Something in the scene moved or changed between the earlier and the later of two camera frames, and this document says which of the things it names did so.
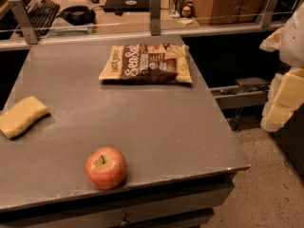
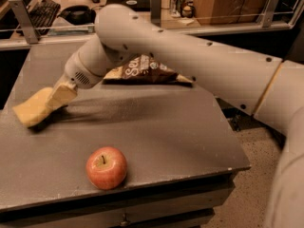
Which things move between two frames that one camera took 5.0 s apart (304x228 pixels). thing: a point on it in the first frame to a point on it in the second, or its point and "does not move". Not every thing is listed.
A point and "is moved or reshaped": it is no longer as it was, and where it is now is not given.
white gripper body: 294,43 to 77,69
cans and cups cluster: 180,3 does not move
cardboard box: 229,5 does not move
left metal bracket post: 25,20 does not move
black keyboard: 43,14 does not move
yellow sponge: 20,117 is moved or reshaped
